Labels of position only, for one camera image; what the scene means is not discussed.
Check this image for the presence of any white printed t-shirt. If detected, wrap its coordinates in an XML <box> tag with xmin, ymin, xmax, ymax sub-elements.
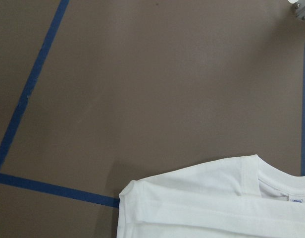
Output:
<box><xmin>117</xmin><ymin>155</ymin><xmax>305</xmax><ymax>238</ymax></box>

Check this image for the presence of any aluminium frame post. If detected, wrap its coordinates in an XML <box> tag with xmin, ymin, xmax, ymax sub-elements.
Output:
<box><xmin>288</xmin><ymin>0</ymin><xmax>305</xmax><ymax>22</ymax></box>

